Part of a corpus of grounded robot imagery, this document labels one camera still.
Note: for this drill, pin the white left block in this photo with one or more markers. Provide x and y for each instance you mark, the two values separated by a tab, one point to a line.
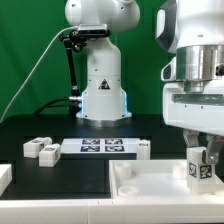
5	177

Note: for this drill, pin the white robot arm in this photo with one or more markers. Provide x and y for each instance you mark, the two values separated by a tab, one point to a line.
193	30

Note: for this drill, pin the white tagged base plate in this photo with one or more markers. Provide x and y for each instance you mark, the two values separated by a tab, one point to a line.
99	145

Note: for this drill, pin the mounted camera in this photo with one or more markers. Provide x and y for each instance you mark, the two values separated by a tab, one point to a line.
91	31

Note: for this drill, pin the white front fence rail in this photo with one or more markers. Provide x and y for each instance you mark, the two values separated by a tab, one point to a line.
108	212

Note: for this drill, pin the white square tabletop part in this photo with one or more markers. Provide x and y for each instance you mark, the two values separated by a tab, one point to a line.
165	178

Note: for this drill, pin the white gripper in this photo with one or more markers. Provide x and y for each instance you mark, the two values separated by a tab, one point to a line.
198	111

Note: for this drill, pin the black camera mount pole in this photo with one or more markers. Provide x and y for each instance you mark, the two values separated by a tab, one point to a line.
71	73

